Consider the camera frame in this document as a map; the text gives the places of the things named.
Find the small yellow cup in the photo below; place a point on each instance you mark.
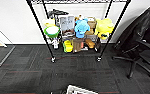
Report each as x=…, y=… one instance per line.
x=68, y=46

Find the grey and white boxed item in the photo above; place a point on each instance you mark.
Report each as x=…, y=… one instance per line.
x=67, y=25

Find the brown packet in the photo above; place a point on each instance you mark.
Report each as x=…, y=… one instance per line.
x=78, y=45

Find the small white bottle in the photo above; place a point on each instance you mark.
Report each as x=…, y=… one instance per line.
x=56, y=43

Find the yellow plush toy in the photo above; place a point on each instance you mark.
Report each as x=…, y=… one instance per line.
x=104, y=28

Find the green and white bowl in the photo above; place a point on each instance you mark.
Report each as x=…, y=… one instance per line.
x=52, y=31

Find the pale yellow toy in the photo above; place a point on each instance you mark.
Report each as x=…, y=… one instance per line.
x=48, y=22

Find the small tan carton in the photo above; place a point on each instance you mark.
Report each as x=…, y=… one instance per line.
x=92, y=24

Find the brown plush toy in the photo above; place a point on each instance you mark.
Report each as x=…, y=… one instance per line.
x=90, y=43

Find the blue plush toy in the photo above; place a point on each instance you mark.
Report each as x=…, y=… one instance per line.
x=81, y=28

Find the black office chair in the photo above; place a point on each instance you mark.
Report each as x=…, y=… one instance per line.
x=141, y=36

